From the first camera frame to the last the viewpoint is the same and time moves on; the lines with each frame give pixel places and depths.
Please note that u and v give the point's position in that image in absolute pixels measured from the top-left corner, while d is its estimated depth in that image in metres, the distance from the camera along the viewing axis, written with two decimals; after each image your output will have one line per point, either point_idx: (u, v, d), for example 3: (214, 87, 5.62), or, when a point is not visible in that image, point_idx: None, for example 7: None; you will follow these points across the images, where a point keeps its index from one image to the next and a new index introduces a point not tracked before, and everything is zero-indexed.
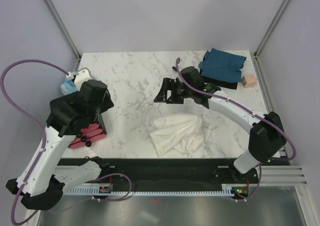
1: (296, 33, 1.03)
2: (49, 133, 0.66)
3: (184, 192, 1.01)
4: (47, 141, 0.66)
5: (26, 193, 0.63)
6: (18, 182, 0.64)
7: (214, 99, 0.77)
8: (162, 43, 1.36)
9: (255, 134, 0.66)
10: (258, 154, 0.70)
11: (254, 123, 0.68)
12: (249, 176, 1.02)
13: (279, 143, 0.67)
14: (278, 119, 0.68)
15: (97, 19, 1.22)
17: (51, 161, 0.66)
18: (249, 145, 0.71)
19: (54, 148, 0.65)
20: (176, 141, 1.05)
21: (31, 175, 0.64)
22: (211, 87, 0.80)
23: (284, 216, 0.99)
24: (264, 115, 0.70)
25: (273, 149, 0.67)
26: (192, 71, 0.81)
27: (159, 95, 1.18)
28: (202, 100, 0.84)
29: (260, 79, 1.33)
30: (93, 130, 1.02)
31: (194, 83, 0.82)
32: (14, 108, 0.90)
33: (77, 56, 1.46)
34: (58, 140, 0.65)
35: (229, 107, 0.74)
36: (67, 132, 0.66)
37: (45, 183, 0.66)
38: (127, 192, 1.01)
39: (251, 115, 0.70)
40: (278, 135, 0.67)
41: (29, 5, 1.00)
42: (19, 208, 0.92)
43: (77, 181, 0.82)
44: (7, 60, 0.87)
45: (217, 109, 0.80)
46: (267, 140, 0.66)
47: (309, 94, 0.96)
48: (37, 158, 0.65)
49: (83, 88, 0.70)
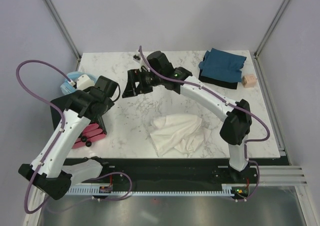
1: (296, 33, 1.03)
2: (68, 115, 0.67)
3: (185, 192, 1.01)
4: (66, 122, 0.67)
5: (42, 174, 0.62)
6: (34, 164, 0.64)
7: (186, 87, 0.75)
8: (162, 43, 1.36)
9: (228, 122, 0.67)
10: (229, 140, 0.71)
11: (228, 111, 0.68)
12: (249, 176, 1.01)
13: (248, 127, 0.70)
14: (248, 105, 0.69)
15: (97, 19, 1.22)
17: (68, 142, 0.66)
18: (220, 131, 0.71)
19: (73, 129, 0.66)
20: (176, 141, 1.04)
21: (49, 156, 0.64)
22: (182, 72, 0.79)
23: (284, 216, 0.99)
24: (237, 102, 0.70)
25: (242, 133, 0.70)
26: (159, 55, 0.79)
27: (127, 90, 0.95)
28: (173, 86, 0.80)
29: (260, 79, 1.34)
30: (94, 130, 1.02)
31: (162, 68, 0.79)
32: (15, 109, 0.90)
33: (77, 56, 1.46)
34: (77, 121, 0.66)
35: (202, 94, 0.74)
36: (86, 115, 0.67)
37: (60, 166, 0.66)
38: (127, 192, 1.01)
39: (224, 103, 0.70)
40: (247, 119, 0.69)
41: (28, 4, 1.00)
42: (19, 208, 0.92)
43: (82, 174, 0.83)
44: (7, 60, 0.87)
45: (190, 97, 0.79)
46: (238, 126, 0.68)
47: (310, 94, 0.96)
48: (56, 138, 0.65)
49: (99, 80, 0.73)
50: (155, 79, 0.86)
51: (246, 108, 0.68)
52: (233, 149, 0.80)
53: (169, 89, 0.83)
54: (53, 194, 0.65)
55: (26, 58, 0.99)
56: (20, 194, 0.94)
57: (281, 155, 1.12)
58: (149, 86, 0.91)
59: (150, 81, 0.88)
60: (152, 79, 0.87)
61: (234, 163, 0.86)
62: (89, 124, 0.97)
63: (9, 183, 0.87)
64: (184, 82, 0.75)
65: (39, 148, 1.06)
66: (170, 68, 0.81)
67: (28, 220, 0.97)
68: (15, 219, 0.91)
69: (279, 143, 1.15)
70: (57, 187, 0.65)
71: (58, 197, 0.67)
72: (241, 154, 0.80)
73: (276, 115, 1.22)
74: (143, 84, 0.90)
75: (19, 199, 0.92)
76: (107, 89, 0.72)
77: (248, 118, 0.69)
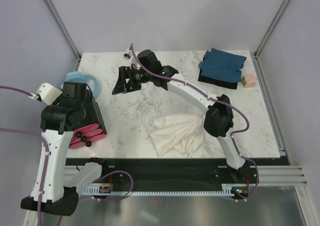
1: (296, 33, 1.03)
2: (47, 136, 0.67)
3: (185, 192, 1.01)
4: (49, 143, 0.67)
5: (47, 201, 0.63)
6: (34, 195, 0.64)
7: (172, 83, 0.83)
8: (162, 43, 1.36)
9: (210, 115, 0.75)
10: (212, 132, 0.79)
11: (209, 105, 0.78)
12: (249, 176, 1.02)
13: (229, 120, 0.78)
14: (228, 99, 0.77)
15: (97, 19, 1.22)
17: (59, 162, 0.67)
18: (205, 124, 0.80)
19: (59, 148, 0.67)
20: (176, 141, 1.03)
21: (46, 182, 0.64)
22: (168, 69, 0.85)
23: (284, 216, 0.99)
24: (218, 96, 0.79)
25: (224, 125, 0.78)
26: (149, 53, 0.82)
27: (117, 86, 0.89)
28: (161, 83, 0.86)
29: (260, 79, 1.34)
30: (94, 130, 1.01)
31: (151, 65, 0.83)
32: (14, 109, 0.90)
33: (77, 56, 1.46)
34: (60, 137, 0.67)
35: (186, 90, 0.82)
36: (66, 128, 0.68)
37: (61, 187, 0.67)
38: (127, 192, 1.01)
39: (206, 97, 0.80)
40: (227, 112, 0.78)
41: (29, 4, 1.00)
42: (18, 208, 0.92)
43: (85, 181, 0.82)
44: (7, 60, 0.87)
45: (175, 92, 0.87)
46: (219, 118, 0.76)
47: (310, 94, 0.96)
48: (46, 163, 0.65)
49: (66, 87, 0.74)
50: (145, 76, 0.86)
51: (227, 101, 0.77)
52: (224, 144, 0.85)
53: (157, 86, 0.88)
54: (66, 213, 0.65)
55: (26, 58, 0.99)
56: (20, 194, 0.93)
57: (282, 155, 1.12)
58: (138, 84, 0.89)
59: (140, 78, 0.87)
60: (142, 76, 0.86)
61: (231, 162, 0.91)
62: (89, 124, 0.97)
63: (8, 183, 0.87)
64: (170, 80, 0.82)
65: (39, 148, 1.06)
66: (158, 65, 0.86)
67: (28, 220, 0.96)
68: (15, 219, 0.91)
69: (279, 143, 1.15)
70: (67, 206, 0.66)
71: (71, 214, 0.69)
72: (231, 149, 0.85)
73: (276, 115, 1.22)
74: (134, 82, 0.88)
75: (18, 199, 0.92)
76: (77, 94, 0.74)
77: (229, 110, 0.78)
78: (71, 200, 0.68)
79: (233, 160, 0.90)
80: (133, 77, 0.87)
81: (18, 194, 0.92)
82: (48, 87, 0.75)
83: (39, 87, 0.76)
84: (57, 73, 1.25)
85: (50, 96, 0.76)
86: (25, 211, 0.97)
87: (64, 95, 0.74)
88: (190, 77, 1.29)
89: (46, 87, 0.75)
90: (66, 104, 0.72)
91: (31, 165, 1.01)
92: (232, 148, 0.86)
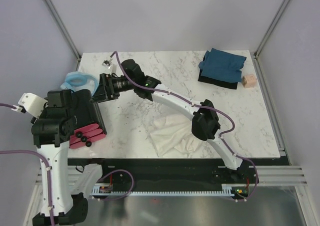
1: (296, 33, 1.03)
2: (44, 151, 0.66)
3: (184, 192, 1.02)
4: (47, 159, 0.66)
5: (59, 214, 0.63)
6: (45, 212, 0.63)
7: (157, 94, 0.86)
8: (162, 43, 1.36)
9: (197, 121, 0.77)
10: (200, 136, 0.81)
11: (194, 112, 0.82)
12: (249, 176, 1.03)
13: (215, 123, 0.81)
14: (211, 103, 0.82)
15: (97, 19, 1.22)
17: (62, 173, 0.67)
18: (193, 130, 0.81)
19: (59, 160, 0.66)
20: (176, 141, 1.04)
21: (53, 197, 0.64)
22: (152, 81, 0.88)
23: (284, 216, 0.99)
24: (201, 102, 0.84)
25: (211, 129, 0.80)
26: (134, 66, 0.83)
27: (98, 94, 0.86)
28: (146, 95, 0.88)
29: (260, 79, 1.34)
30: (93, 130, 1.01)
31: (135, 77, 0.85)
32: (14, 109, 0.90)
33: (77, 56, 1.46)
34: (58, 150, 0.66)
35: (172, 99, 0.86)
36: (61, 139, 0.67)
37: (69, 197, 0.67)
38: (127, 192, 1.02)
39: (190, 104, 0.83)
40: (212, 116, 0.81)
41: (29, 4, 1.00)
42: (18, 208, 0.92)
43: (89, 185, 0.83)
44: (7, 60, 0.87)
45: (161, 102, 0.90)
46: (205, 122, 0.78)
47: (310, 94, 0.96)
48: (49, 179, 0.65)
49: (50, 97, 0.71)
50: (127, 85, 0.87)
51: (210, 106, 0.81)
52: (216, 147, 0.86)
53: (142, 97, 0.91)
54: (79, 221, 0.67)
55: (26, 58, 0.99)
56: (20, 194, 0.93)
57: (282, 155, 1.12)
58: (118, 92, 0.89)
59: (121, 87, 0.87)
60: (124, 84, 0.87)
61: (228, 164, 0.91)
62: (89, 124, 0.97)
63: (8, 183, 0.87)
64: (154, 90, 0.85)
65: None
66: (142, 75, 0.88)
67: (28, 220, 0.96)
68: (16, 219, 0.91)
69: (279, 143, 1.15)
70: (78, 213, 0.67)
71: (84, 221, 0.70)
72: (223, 149, 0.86)
73: (276, 115, 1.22)
74: (114, 89, 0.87)
75: (18, 199, 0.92)
76: (64, 102, 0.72)
77: (213, 115, 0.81)
78: (80, 207, 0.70)
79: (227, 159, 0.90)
80: (114, 85, 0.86)
81: (18, 194, 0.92)
82: (32, 98, 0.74)
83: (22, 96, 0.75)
84: (57, 73, 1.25)
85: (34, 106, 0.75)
86: (25, 211, 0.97)
87: (50, 105, 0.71)
88: (190, 77, 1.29)
89: (30, 98, 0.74)
90: (55, 115, 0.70)
91: (31, 165, 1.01)
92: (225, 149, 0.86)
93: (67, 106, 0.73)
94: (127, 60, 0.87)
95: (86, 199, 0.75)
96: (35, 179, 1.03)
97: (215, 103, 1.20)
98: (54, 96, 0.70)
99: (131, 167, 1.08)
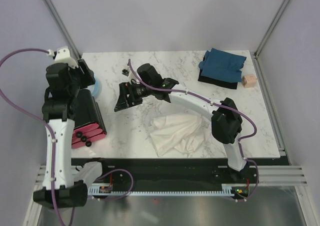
1: (296, 33, 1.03)
2: (52, 124, 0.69)
3: (184, 192, 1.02)
4: (54, 132, 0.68)
5: (60, 187, 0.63)
6: (47, 183, 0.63)
7: (174, 94, 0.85)
8: (162, 43, 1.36)
9: (217, 122, 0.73)
10: (222, 139, 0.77)
11: (213, 111, 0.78)
12: (249, 176, 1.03)
13: (238, 124, 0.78)
14: (232, 103, 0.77)
15: (97, 19, 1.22)
17: (67, 149, 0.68)
18: (213, 131, 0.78)
19: (64, 134, 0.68)
20: (176, 141, 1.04)
21: (57, 169, 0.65)
22: (169, 81, 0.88)
23: (284, 216, 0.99)
24: (220, 101, 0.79)
25: (233, 132, 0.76)
26: (149, 68, 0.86)
27: (120, 102, 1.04)
28: (163, 96, 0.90)
29: (260, 79, 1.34)
30: (93, 130, 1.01)
31: (152, 79, 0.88)
32: (14, 109, 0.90)
33: (77, 56, 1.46)
34: (64, 125, 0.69)
35: (189, 99, 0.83)
36: (69, 117, 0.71)
37: (71, 174, 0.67)
38: (126, 192, 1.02)
39: (209, 103, 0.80)
40: (234, 117, 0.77)
41: (29, 4, 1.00)
42: (18, 209, 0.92)
43: (89, 177, 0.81)
44: (7, 60, 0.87)
45: (179, 102, 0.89)
46: (227, 124, 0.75)
47: (310, 94, 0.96)
48: (54, 151, 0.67)
49: (50, 79, 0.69)
50: (146, 90, 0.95)
51: (231, 105, 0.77)
52: (229, 149, 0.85)
53: (159, 98, 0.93)
54: (79, 201, 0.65)
55: (26, 58, 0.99)
56: (20, 194, 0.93)
57: (281, 155, 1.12)
58: (139, 98, 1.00)
59: (141, 93, 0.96)
60: (143, 90, 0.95)
61: (233, 164, 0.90)
62: (89, 124, 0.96)
63: (9, 182, 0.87)
64: (172, 91, 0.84)
65: (39, 148, 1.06)
66: (158, 78, 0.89)
67: (28, 220, 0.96)
68: (15, 218, 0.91)
69: (279, 143, 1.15)
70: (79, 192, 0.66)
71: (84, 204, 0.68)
72: (237, 152, 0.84)
73: (276, 115, 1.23)
74: (135, 96, 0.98)
75: (18, 199, 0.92)
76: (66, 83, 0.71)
77: (235, 116, 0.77)
78: (82, 188, 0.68)
79: (235, 160, 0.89)
80: (134, 92, 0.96)
81: (18, 194, 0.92)
82: (68, 55, 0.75)
83: (60, 49, 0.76)
84: None
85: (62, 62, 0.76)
86: (25, 211, 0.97)
87: (52, 87, 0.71)
88: (190, 77, 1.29)
89: (66, 53, 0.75)
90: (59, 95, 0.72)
91: (31, 165, 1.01)
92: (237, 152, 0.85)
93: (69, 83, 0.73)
94: (142, 65, 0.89)
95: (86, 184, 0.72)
96: (35, 179, 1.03)
97: None
98: (54, 78, 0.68)
99: (132, 167, 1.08)
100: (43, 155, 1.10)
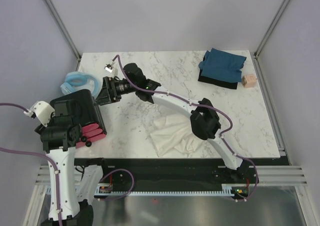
1: (296, 33, 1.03)
2: (53, 156, 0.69)
3: (184, 192, 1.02)
4: (56, 162, 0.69)
5: (67, 217, 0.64)
6: (53, 215, 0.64)
7: (156, 95, 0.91)
8: (162, 43, 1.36)
9: (194, 119, 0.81)
10: (201, 136, 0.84)
11: (192, 110, 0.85)
12: (249, 176, 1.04)
13: (215, 122, 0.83)
14: (209, 102, 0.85)
15: (97, 19, 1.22)
17: (70, 178, 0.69)
18: (193, 130, 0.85)
19: (67, 164, 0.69)
20: (176, 141, 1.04)
21: (62, 200, 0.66)
22: (152, 84, 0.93)
23: (285, 216, 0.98)
24: (198, 101, 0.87)
25: (211, 128, 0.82)
26: (136, 70, 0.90)
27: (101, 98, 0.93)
28: (146, 97, 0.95)
29: (260, 79, 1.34)
30: (93, 130, 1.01)
31: (137, 81, 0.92)
32: (14, 109, 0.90)
33: (77, 56, 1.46)
34: (65, 155, 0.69)
35: (170, 99, 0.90)
36: (69, 144, 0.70)
37: (77, 201, 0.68)
38: (126, 192, 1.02)
39: (188, 103, 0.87)
40: (211, 115, 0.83)
41: (28, 4, 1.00)
42: (18, 209, 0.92)
43: (92, 189, 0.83)
44: (7, 59, 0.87)
45: (161, 103, 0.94)
46: (204, 122, 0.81)
47: (310, 95, 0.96)
48: (57, 182, 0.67)
49: (57, 107, 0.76)
50: (129, 87, 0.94)
51: (208, 104, 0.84)
52: (217, 147, 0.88)
53: (143, 100, 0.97)
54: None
55: (26, 58, 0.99)
56: (20, 194, 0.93)
57: (281, 155, 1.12)
58: (119, 95, 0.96)
59: (123, 89, 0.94)
60: (126, 86, 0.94)
61: (229, 164, 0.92)
62: (89, 124, 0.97)
63: (8, 182, 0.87)
64: (154, 92, 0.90)
65: (39, 148, 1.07)
66: (143, 77, 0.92)
67: (28, 220, 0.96)
68: (15, 218, 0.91)
69: (279, 143, 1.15)
70: (85, 218, 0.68)
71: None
72: (226, 151, 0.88)
73: (276, 115, 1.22)
74: (117, 92, 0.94)
75: (18, 199, 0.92)
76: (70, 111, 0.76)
77: (212, 113, 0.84)
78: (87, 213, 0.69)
79: (225, 159, 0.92)
80: (117, 88, 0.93)
81: (18, 194, 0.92)
82: (44, 105, 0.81)
83: (34, 104, 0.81)
84: (57, 73, 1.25)
85: (45, 112, 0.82)
86: (25, 210, 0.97)
87: (57, 115, 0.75)
88: (190, 77, 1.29)
89: (41, 105, 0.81)
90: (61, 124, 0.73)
91: (31, 165, 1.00)
92: (227, 150, 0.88)
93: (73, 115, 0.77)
94: (130, 64, 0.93)
95: (91, 206, 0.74)
96: (35, 179, 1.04)
97: (216, 103, 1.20)
98: (62, 105, 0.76)
99: (132, 167, 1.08)
100: (43, 155, 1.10)
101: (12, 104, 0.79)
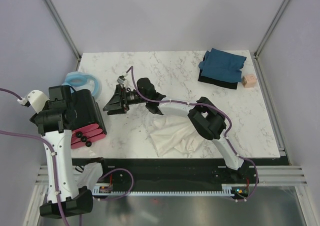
1: (296, 33, 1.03)
2: (48, 138, 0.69)
3: (184, 192, 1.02)
4: (52, 145, 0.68)
5: (66, 199, 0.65)
6: (52, 198, 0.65)
7: (162, 105, 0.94)
8: (162, 43, 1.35)
9: (191, 116, 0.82)
10: (207, 136, 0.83)
11: (190, 110, 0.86)
12: (249, 176, 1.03)
13: (222, 122, 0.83)
14: (208, 100, 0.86)
15: (97, 19, 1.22)
17: (67, 160, 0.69)
18: (197, 129, 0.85)
19: (63, 146, 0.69)
20: (176, 141, 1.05)
21: (60, 182, 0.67)
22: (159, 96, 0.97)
23: (284, 216, 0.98)
24: (196, 100, 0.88)
25: (216, 128, 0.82)
26: (149, 86, 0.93)
27: (111, 102, 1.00)
28: (155, 111, 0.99)
29: (260, 79, 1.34)
30: (93, 130, 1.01)
31: (149, 95, 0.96)
32: (13, 109, 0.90)
33: (77, 56, 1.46)
34: (61, 138, 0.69)
35: (172, 105, 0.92)
36: (65, 127, 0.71)
37: (75, 183, 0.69)
38: (126, 192, 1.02)
39: (186, 104, 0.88)
40: (214, 113, 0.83)
41: (28, 4, 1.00)
42: (18, 208, 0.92)
43: (91, 180, 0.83)
44: (7, 60, 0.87)
45: (168, 111, 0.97)
46: (205, 121, 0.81)
47: (310, 94, 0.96)
48: (55, 165, 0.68)
49: (51, 92, 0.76)
50: (139, 98, 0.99)
51: (207, 103, 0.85)
52: (219, 146, 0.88)
53: (152, 112, 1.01)
54: (85, 208, 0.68)
55: (26, 58, 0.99)
56: (20, 194, 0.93)
57: (281, 155, 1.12)
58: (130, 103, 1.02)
59: (133, 99, 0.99)
60: (136, 97, 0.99)
61: (229, 164, 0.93)
62: (89, 124, 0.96)
63: (8, 182, 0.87)
64: (158, 101, 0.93)
65: (39, 148, 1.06)
66: (154, 91, 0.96)
67: (28, 220, 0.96)
68: (15, 218, 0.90)
69: (279, 144, 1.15)
70: (84, 199, 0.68)
71: (91, 209, 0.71)
72: (228, 150, 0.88)
73: (276, 115, 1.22)
74: (127, 101, 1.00)
75: (18, 198, 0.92)
76: (65, 96, 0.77)
77: (215, 112, 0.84)
78: (87, 195, 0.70)
79: (227, 159, 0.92)
80: (128, 97, 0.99)
81: (17, 194, 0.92)
82: (38, 93, 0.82)
83: (28, 93, 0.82)
84: (57, 73, 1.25)
85: (39, 101, 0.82)
86: (25, 210, 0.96)
87: (52, 99, 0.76)
88: (190, 77, 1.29)
89: (36, 93, 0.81)
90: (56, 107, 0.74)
91: (31, 165, 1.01)
92: (229, 150, 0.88)
93: (68, 99, 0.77)
94: (144, 78, 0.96)
95: (90, 192, 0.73)
96: (35, 179, 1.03)
97: (216, 103, 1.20)
98: (57, 90, 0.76)
99: (132, 167, 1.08)
100: (43, 154, 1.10)
101: (7, 90, 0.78)
